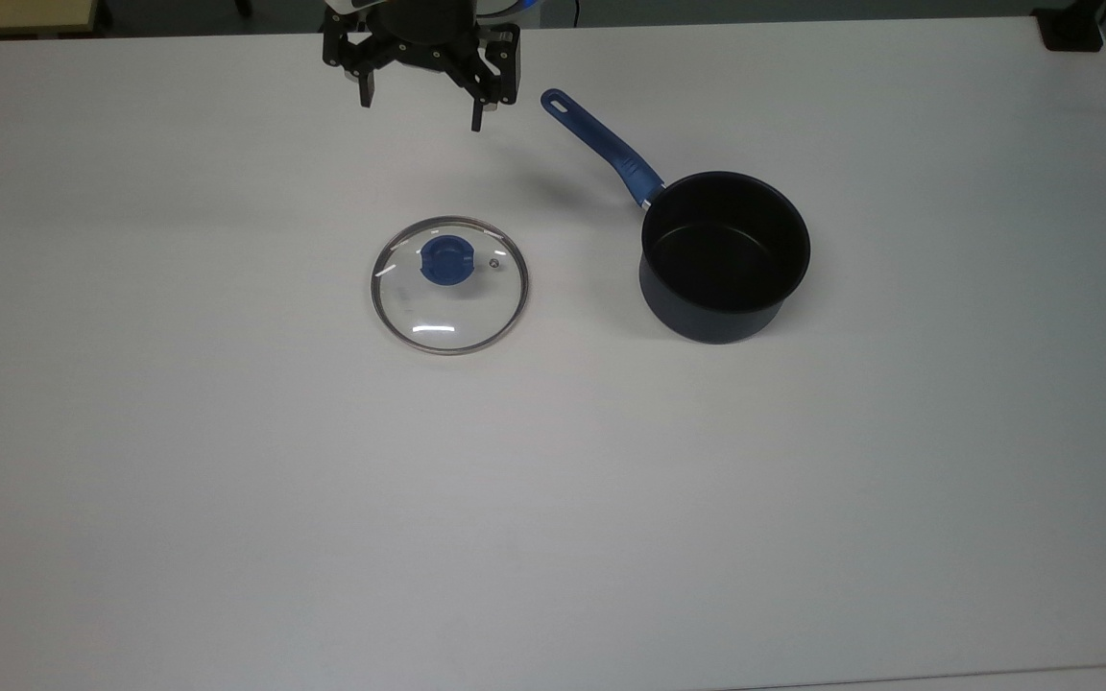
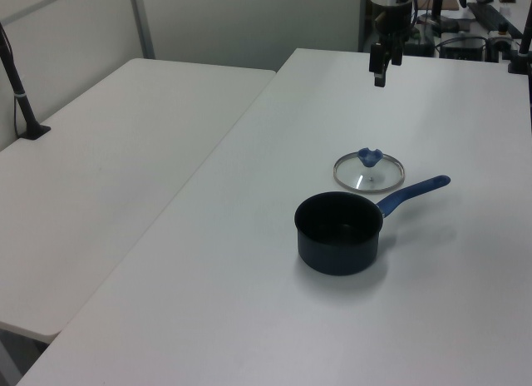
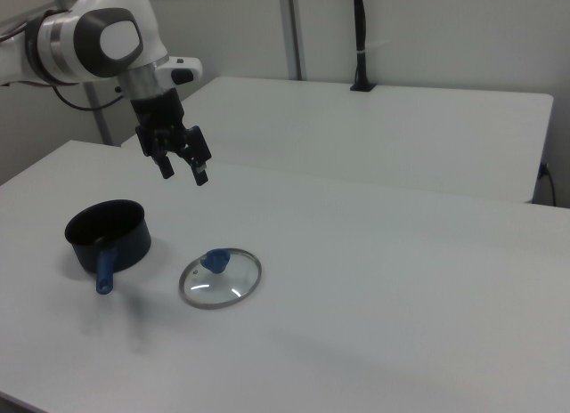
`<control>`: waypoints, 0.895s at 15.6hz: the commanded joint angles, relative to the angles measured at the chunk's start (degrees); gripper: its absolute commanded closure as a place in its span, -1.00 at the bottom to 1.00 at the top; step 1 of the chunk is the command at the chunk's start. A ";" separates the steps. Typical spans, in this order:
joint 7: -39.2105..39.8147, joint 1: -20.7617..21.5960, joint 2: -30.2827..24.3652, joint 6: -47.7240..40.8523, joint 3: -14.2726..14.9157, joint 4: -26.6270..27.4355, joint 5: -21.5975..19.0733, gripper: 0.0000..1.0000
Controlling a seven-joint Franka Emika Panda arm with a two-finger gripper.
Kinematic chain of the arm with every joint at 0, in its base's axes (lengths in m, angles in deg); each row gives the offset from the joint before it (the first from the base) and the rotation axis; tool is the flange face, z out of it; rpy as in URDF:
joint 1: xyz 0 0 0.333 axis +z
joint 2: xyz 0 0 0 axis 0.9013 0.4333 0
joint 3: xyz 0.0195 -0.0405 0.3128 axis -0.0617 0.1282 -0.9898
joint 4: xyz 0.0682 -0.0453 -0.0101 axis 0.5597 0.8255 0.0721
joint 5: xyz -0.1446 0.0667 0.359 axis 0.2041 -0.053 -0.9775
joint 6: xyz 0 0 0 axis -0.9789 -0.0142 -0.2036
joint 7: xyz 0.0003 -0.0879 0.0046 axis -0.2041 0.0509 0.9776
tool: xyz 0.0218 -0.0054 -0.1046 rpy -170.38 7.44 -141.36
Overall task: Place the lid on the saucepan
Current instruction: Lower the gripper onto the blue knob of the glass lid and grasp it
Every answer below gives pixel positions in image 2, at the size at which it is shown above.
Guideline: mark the grey metal partition post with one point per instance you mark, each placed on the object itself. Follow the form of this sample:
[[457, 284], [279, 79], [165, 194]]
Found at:
[[141, 22]]

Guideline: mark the black keyboard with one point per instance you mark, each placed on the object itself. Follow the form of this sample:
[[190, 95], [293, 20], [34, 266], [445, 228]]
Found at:
[[492, 16]]

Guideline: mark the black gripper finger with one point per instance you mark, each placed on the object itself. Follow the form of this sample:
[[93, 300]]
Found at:
[[397, 56], [377, 63]]

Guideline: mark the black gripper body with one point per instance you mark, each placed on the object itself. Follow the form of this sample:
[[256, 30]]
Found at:
[[392, 22]]

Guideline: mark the glass lid with blue knob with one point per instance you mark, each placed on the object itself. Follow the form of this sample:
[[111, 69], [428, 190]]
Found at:
[[369, 174]]

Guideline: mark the black electronics box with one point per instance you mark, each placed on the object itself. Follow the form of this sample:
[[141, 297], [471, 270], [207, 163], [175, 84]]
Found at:
[[463, 48]]

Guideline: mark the black monitor stand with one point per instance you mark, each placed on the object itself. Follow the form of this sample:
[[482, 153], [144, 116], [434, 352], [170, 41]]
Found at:
[[437, 11]]

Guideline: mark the black camera stand pole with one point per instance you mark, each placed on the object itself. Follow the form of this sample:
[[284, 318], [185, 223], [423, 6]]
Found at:
[[20, 99]]

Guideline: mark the black clamped camera stand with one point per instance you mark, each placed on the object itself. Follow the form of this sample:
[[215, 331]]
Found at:
[[521, 61]]

